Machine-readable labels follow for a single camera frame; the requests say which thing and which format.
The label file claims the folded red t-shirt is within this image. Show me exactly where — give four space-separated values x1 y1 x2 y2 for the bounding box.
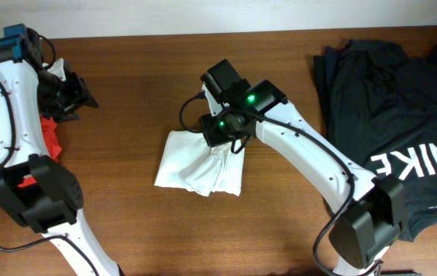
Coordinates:
0 114 63 198

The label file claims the white printed t-shirt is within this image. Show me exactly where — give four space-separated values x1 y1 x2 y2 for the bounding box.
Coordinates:
154 130 245 197

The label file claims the dark lettered t-shirt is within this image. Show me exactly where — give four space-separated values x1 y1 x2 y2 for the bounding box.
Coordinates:
314 40 437 242

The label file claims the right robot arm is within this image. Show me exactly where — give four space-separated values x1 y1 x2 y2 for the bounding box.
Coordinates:
200 59 408 275

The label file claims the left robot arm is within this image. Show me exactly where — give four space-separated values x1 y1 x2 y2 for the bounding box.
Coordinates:
0 24 123 275

